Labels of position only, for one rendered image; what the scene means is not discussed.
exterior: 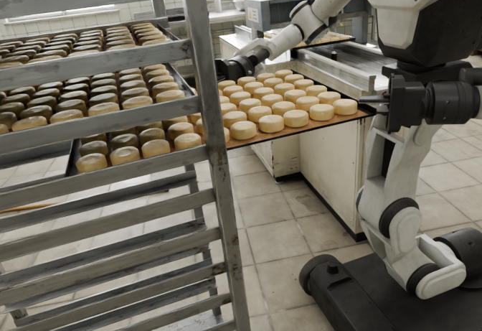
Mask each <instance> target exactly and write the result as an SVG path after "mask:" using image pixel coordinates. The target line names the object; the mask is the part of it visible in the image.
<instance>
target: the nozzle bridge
mask: <svg viewBox="0 0 482 331"><path fill-rule="evenodd" d="M294 1H296V3H297V5H298V4H299V3H301V2H302V1H305V0H244V3H245V18H246V26H248V27H251V31H252V40H254V39H257V38H263V39H264V32H269V31H271V30H272V29H282V28H286V27H287V26H289V25H290V23H291V18H290V13H291V9H292V8H295V7H296V3H295V2H294ZM306 1H308V0H306ZM374 15H376V12H375V8H374V7H372V5H371V4H370V3H369V1H368V0H351V1H350V2H349V3H348V4H347V5H346V8H345V9H344V13H343V14H341V11H340V12H339V13H338V14H337V20H340V19H348V18H352V37H356V40H354V42H355V43H359V44H361V45H362V44H366V43H367V33H368V18H369V16H374Z"/></svg>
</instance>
